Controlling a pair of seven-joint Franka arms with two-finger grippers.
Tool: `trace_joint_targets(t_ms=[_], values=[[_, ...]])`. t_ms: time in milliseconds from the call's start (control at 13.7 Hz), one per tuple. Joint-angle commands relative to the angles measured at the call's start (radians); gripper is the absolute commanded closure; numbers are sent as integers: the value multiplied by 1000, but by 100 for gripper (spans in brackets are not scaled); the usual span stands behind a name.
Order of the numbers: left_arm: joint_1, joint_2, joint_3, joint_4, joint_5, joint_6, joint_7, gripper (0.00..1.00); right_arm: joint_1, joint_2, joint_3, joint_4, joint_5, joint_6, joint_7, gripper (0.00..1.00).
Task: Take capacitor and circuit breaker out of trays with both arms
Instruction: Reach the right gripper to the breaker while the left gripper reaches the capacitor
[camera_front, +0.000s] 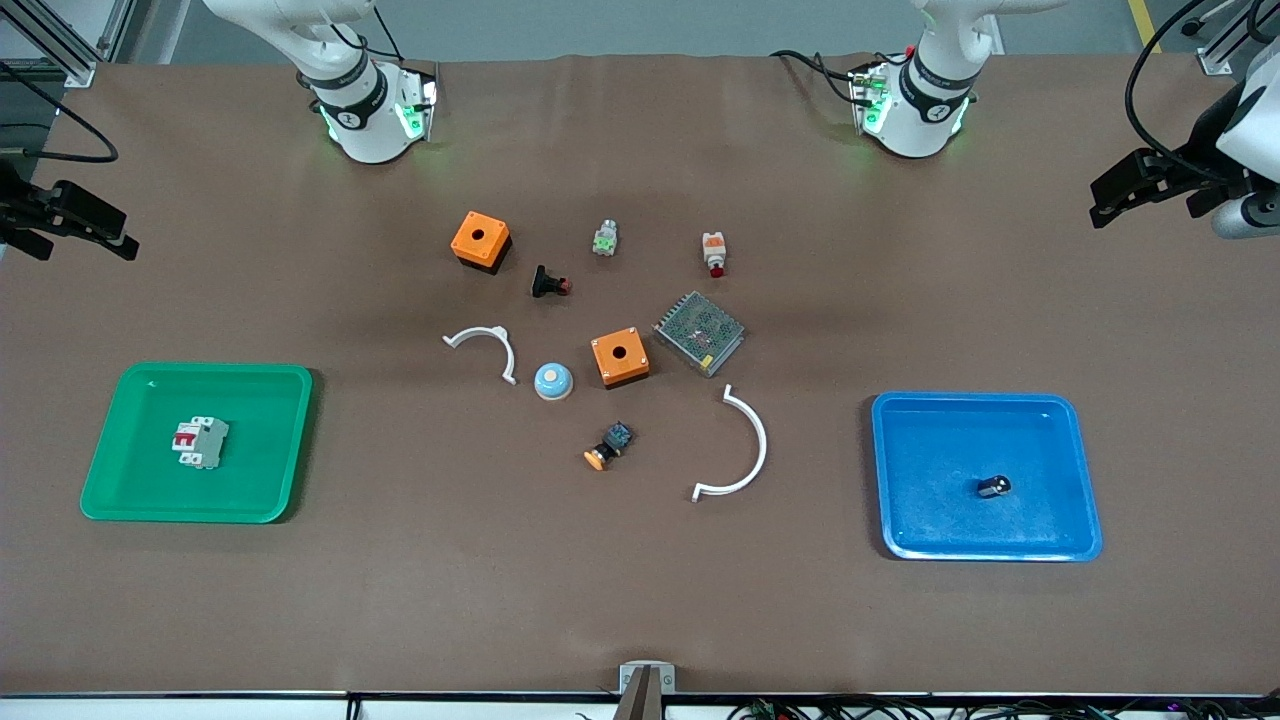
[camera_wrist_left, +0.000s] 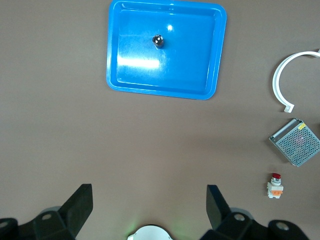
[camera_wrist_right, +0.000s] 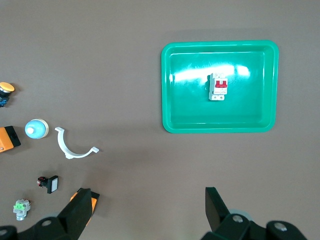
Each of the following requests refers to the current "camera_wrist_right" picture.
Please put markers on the white red circuit breaker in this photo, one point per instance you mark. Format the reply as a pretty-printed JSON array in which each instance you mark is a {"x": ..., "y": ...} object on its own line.
[{"x": 217, "y": 86}]

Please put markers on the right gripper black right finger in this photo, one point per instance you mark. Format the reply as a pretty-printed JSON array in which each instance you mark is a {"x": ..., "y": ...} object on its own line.
[{"x": 216, "y": 210}]

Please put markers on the black square push button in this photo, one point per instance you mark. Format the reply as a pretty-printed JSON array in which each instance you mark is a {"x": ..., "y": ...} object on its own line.
[{"x": 52, "y": 184}]

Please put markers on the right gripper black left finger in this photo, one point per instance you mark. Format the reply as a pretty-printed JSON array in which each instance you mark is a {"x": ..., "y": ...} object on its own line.
[{"x": 75, "y": 217}]

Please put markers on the orange black button box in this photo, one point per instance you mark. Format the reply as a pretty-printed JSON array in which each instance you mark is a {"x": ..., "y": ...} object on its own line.
[
  {"x": 6, "y": 138},
  {"x": 94, "y": 202}
]

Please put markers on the blue dome buzzer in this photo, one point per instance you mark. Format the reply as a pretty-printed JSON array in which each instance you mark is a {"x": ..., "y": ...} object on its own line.
[{"x": 36, "y": 128}]

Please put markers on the brown table cover sheet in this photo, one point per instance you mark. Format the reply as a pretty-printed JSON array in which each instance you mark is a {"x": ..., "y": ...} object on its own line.
[{"x": 112, "y": 75}]

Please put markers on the green plastic tray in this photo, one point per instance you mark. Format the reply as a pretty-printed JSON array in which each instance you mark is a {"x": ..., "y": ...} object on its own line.
[{"x": 190, "y": 112}]

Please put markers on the green grey selector switch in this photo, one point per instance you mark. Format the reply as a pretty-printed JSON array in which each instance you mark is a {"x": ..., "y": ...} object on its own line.
[{"x": 21, "y": 208}]

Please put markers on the yellow mushroom push button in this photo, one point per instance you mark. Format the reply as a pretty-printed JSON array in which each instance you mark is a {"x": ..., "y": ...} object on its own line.
[{"x": 6, "y": 87}]

